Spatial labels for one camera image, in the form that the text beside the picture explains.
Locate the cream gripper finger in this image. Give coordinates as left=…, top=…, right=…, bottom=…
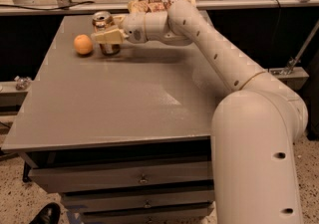
left=91, top=25, right=129, bottom=45
left=113, top=15, right=127, bottom=28

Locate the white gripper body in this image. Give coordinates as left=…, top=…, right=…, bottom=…
left=122, top=13, right=147, bottom=43

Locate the orange soda can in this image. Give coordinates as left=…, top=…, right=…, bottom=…
left=92, top=11, right=120, bottom=56

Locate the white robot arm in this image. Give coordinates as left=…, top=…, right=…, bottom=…
left=92, top=0, right=308, bottom=224

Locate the orange fruit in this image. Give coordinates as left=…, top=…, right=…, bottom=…
left=74, top=35, right=93, bottom=55

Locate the brown chip bag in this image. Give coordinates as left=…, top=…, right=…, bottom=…
left=127, top=0, right=197, bottom=14

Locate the small shiny metal object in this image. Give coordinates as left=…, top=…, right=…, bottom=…
left=14, top=76, right=32, bottom=91

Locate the grey drawer cabinet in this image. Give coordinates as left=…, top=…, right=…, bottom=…
left=1, top=11, right=230, bottom=224

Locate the top grey drawer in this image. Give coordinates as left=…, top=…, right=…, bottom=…
left=29, top=159, right=212, bottom=193

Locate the grey drawer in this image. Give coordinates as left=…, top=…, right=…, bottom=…
left=81, top=203, right=213, bottom=224
left=29, top=159, right=212, bottom=193
left=62, top=189, right=214, bottom=212

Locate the middle grey drawer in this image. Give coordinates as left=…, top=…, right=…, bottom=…
left=62, top=189, right=214, bottom=212

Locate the black shoe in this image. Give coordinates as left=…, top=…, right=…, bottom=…
left=29, top=203, right=61, bottom=224

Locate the bottom grey drawer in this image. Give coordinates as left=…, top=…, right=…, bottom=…
left=81, top=203, right=213, bottom=224

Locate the grey metal rail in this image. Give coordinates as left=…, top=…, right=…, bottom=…
left=0, top=0, right=319, bottom=16

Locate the black cable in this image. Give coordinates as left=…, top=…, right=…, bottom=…
left=0, top=0, right=96, bottom=12

